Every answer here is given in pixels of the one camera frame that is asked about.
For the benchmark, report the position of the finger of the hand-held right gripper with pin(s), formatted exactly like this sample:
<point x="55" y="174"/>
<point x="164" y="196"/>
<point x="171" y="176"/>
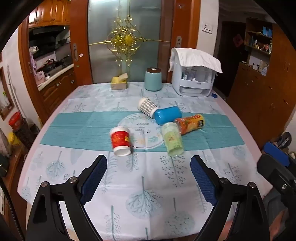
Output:
<point x="275" y="170"/>
<point x="276" y="151"/>

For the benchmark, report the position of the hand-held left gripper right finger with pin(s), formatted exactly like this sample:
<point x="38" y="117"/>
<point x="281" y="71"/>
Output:
<point x="204" y="183"/>

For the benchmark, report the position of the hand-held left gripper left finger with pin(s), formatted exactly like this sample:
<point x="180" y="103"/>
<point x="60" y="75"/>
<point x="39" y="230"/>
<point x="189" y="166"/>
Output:
<point x="92" y="183"/>

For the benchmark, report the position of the red and white cup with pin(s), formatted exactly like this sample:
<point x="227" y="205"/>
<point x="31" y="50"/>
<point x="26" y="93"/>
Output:
<point x="119" y="140"/>

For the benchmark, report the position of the light green cup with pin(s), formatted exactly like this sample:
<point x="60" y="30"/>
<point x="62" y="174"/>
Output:
<point x="172" y="139"/>

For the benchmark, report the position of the orange printed cup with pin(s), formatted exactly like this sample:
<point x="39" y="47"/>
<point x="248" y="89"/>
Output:
<point x="188" y="124"/>

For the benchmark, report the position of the blue cup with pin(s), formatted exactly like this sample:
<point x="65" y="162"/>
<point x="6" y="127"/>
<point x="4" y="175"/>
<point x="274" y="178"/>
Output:
<point x="167" y="115"/>

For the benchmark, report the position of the grey checked cup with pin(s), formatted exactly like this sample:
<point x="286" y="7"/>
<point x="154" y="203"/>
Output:
<point x="148" y="107"/>

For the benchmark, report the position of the wooden shelf cabinet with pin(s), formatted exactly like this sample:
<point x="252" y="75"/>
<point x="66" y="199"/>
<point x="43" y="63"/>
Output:
<point x="256" y="92"/>

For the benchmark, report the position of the dark wicker basket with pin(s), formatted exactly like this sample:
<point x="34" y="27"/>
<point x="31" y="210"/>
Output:
<point x="24" y="135"/>

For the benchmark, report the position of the small blue lid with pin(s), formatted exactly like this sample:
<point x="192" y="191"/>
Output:
<point x="214" y="95"/>

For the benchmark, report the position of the yellow bag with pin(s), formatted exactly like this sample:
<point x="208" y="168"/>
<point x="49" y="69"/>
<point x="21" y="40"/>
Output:
<point x="13" y="139"/>

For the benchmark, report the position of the red tin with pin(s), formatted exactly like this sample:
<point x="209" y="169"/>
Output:
<point x="15" y="120"/>

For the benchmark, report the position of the wooden kitchen base cabinet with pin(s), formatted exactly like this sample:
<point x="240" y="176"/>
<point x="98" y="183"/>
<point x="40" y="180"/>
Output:
<point x="57" y="89"/>

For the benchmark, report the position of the white storage organiser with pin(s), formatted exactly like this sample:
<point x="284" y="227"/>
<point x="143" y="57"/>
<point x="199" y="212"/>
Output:
<point x="196" y="81"/>

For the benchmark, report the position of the yellow tissue box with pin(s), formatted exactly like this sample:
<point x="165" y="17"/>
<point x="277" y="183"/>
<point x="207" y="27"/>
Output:
<point x="119" y="82"/>

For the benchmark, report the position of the teal canister with brown lid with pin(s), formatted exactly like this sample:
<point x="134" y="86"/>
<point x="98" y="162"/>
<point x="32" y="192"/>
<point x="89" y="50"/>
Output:
<point x="153" y="80"/>

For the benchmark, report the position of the white towel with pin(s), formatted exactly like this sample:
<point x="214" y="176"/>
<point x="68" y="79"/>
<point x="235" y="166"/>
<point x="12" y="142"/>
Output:
<point x="194" y="56"/>

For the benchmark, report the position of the gold door ornament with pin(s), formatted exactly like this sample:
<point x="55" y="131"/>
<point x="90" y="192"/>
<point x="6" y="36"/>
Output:
<point x="126" y="39"/>

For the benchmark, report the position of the frosted glass door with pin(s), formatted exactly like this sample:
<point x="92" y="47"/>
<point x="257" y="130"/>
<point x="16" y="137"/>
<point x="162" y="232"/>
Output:
<point x="101" y="30"/>

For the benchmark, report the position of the black range hood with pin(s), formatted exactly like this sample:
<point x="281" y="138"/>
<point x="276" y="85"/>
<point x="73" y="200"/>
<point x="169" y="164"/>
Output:
<point x="46" y="34"/>

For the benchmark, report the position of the framed wall picture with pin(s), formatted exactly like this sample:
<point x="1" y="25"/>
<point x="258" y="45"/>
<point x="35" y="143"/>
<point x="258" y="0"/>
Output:
<point x="5" y="97"/>

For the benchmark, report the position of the white light switch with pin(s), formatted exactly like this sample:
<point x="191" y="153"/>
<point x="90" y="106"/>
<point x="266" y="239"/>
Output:
<point x="207" y="28"/>

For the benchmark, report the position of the wooden kitchen wall cabinet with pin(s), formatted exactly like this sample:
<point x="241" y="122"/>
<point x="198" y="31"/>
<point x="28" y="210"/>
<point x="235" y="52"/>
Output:
<point x="52" y="11"/>

